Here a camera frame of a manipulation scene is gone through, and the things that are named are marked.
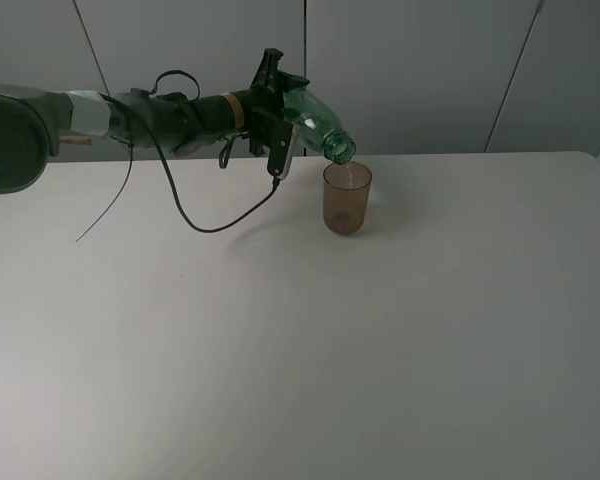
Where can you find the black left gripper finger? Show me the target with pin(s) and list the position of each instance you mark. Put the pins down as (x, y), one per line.
(268, 75)

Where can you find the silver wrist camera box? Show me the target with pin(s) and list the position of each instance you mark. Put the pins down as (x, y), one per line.
(282, 143)

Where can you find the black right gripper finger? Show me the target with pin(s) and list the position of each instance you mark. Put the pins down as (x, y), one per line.
(289, 82)

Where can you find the pink translucent plastic cup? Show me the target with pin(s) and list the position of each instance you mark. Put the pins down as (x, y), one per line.
(346, 191)

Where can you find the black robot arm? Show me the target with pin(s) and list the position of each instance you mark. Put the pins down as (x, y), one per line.
(34, 123)

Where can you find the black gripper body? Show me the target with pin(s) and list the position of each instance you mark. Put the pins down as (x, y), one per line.
(266, 124)

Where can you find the green transparent plastic bottle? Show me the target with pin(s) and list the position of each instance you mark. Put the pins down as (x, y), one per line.
(318, 128)

